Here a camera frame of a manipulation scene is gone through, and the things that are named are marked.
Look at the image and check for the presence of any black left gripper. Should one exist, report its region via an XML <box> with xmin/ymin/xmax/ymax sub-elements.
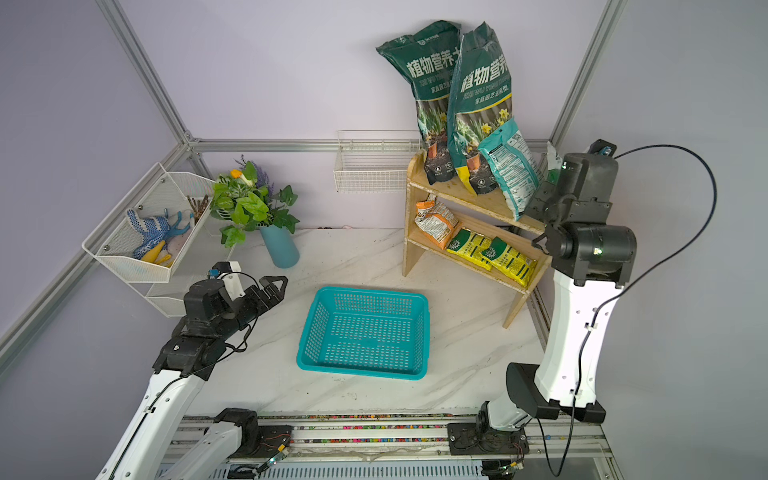
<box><xmin>216</xmin><ymin>272</ymin><xmax>288</xmax><ymax>340</ymax></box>

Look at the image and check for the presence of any teal white fertilizer bag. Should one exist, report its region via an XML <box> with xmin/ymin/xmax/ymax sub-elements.
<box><xmin>479</xmin><ymin>117</ymin><xmax>546</xmax><ymax>220</ymax></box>

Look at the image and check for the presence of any dark green soil bag front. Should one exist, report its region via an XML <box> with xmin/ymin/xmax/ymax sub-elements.
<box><xmin>447</xmin><ymin>23</ymin><xmax>513</xmax><ymax>195</ymax></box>

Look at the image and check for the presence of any dark green soil bag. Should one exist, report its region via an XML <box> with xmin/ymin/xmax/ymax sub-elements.
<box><xmin>376</xmin><ymin>20</ymin><xmax>461</xmax><ymax>184</ymax></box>
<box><xmin>447</xmin><ymin>23</ymin><xmax>513</xmax><ymax>195</ymax></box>

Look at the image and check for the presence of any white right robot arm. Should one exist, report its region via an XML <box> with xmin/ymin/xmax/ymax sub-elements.
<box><xmin>448</xmin><ymin>153</ymin><xmax>637</xmax><ymax>455</ymax></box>

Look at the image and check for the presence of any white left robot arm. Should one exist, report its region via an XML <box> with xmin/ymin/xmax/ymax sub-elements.
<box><xmin>98</xmin><ymin>272</ymin><xmax>288</xmax><ymax>479</ymax></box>

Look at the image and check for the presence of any yellow green fertilizer packet right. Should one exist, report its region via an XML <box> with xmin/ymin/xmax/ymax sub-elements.
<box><xmin>482</xmin><ymin>237</ymin><xmax>537</xmax><ymax>287</ymax></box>

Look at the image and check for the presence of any yellow green fertilizer packet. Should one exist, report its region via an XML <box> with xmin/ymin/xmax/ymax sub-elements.
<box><xmin>446</xmin><ymin>228</ymin><xmax>491</xmax><ymax>270</ymax></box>
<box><xmin>482</xmin><ymin>237</ymin><xmax>537</xmax><ymax>287</ymax></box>

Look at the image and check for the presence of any yellow green fertilizer packet left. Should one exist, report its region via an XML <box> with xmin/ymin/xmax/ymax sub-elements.
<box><xmin>446</xmin><ymin>228</ymin><xmax>491</xmax><ymax>270</ymax></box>

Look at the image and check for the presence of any wooden two-tier shelf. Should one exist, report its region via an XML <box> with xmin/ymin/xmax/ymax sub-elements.
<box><xmin>402</xmin><ymin>151</ymin><xmax>551</xmax><ymax>334</ymax></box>

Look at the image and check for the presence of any orange silver snack-like bag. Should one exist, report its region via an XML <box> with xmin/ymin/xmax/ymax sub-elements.
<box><xmin>414</xmin><ymin>193</ymin><xmax>461</xmax><ymax>250</ymax></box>

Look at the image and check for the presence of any dark green soil bag rear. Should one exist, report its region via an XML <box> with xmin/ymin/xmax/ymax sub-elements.
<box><xmin>376</xmin><ymin>20</ymin><xmax>461</xmax><ymax>184</ymax></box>

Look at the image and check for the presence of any teal vase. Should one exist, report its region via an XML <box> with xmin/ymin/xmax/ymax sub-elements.
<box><xmin>259</xmin><ymin>225</ymin><xmax>300</xmax><ymax>269</ymax></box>

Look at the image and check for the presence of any artificial green plant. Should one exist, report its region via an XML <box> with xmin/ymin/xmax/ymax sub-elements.
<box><xmin>210</xmin><ymin>156</ymin><xmax>300</xmax><ymax>248</ymax></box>

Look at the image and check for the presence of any teal plastic basket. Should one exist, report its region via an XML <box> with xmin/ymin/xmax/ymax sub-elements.
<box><xmin>296</xmin><ymin>287</ymin><xmax>430</xmax><ymax>381</ymax></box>

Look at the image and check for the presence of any blue knitted glove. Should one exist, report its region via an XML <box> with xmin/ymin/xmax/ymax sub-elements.
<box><xmin>126</xmin><ymin>209</ymin><xmax>194</xmax><ymax>260</ymax></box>

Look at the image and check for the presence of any white mesh corner rack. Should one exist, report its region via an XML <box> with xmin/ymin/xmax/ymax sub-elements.
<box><xmin>82</xmin><ymin>164</ymin><xmax>231</xmax><ymax>317</ymax></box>

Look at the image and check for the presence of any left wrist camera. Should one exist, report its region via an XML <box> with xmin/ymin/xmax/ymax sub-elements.
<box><xmin>208</xmin><ymin>261</ymin><xmax>245</xmax><ymax>300</ymax></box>

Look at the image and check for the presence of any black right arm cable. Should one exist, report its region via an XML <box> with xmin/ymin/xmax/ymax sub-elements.
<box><xmin>533</xmin><ymin>143</ymin><xmax>719</xmax><ymax>478</ymax></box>

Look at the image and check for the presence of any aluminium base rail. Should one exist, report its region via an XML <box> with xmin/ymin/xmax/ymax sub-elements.
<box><xmin>178</xmin><ymin>408</ymin><xmax>613</xmax><ymax>479</ymax></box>

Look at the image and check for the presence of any white wire wall basket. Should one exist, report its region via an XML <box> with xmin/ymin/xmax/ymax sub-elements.
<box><xmin>333</xmin><ymin>130</ymin><xmax>421</xmax><ymax>194</ymax></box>

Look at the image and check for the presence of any aluminium frame post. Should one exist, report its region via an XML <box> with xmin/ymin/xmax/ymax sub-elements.
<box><xmin>549</xmin><ymin>0</ymin><xmax>628</xmax><ymax>152</ymax></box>

